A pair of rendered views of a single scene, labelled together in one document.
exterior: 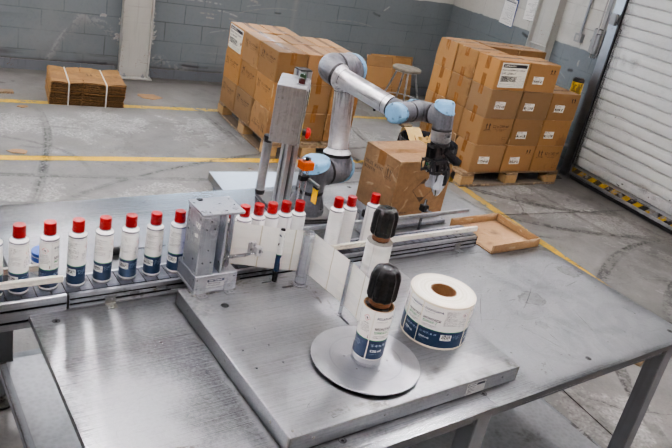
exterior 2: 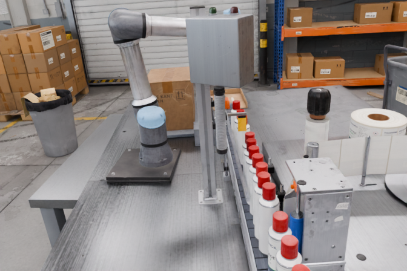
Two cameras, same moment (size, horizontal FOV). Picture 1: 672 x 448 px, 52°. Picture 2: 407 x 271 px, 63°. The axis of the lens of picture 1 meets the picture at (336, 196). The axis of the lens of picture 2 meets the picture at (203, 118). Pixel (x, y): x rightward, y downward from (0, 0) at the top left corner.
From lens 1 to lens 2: 198 cm
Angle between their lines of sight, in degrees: 48
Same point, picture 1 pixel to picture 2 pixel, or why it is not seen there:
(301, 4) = not seen: outside the picture
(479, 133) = (49, 82)
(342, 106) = (138, 57)
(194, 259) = (338, 245)
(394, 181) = (189, 97)
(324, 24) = not seen: outside the picture
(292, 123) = (250, 57)
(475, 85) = (27, 55)
